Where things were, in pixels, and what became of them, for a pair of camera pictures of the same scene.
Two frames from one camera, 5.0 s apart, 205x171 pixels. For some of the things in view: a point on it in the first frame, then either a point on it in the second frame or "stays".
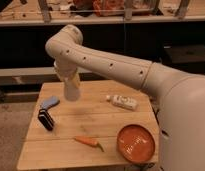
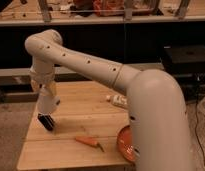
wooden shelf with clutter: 70,12 stays
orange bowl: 136,142 stays
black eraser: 45,117 stays
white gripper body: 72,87 to 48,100
